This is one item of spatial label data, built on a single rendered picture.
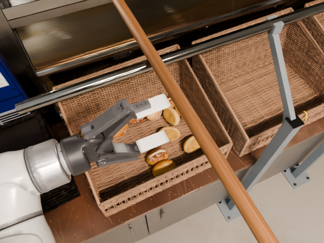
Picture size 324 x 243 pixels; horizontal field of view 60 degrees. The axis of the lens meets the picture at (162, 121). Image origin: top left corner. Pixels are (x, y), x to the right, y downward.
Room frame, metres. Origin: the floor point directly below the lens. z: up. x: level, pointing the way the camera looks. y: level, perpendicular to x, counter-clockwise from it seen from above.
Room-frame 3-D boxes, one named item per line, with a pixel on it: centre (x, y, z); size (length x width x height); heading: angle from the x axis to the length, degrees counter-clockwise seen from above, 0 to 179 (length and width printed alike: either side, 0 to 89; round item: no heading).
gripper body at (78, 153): (0.25, 0.14, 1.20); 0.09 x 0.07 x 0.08; 115
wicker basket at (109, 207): (0.60, 0.07, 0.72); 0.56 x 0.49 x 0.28; 116
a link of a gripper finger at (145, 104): (0.29, 0.05, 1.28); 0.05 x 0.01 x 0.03; 115
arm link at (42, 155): (0.22, 0.21, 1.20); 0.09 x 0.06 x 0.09; 25
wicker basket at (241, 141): (0.85, -0.48, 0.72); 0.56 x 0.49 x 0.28; 116
